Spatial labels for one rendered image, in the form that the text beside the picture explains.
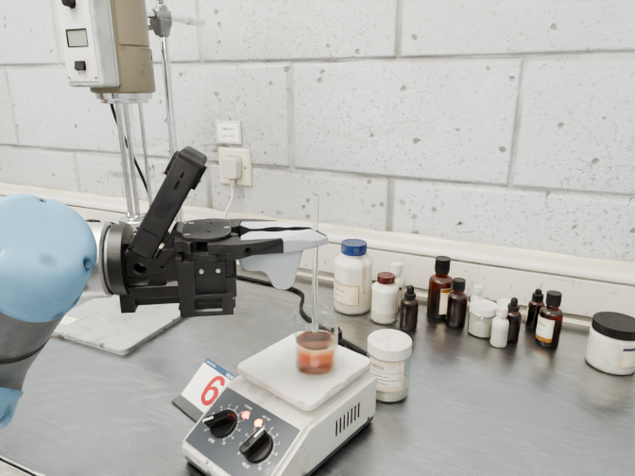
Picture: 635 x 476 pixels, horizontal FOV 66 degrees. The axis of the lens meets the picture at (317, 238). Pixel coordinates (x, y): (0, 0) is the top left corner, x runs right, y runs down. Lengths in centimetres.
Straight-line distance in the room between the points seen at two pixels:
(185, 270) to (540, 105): 68
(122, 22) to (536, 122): 70
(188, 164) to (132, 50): 42
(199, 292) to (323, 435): 21
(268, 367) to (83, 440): 24
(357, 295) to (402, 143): 31
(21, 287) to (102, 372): 48
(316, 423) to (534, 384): 36
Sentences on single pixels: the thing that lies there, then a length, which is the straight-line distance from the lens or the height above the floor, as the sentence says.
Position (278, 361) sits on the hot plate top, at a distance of 61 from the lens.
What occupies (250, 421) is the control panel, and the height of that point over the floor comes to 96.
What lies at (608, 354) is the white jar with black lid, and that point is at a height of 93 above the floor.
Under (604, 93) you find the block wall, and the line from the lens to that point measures 95.
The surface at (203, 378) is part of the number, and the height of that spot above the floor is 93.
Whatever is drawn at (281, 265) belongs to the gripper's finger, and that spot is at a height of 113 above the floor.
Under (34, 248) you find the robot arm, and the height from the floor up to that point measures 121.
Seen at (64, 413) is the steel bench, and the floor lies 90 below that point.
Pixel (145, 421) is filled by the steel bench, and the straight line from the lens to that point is 69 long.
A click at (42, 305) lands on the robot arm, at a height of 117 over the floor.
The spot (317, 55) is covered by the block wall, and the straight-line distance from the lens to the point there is 104.
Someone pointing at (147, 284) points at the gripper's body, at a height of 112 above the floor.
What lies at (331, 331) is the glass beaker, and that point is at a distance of 54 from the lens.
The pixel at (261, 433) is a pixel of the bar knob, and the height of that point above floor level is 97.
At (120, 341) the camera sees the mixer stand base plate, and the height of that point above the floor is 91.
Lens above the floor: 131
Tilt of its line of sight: 18 degrees down
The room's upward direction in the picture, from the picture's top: straight up
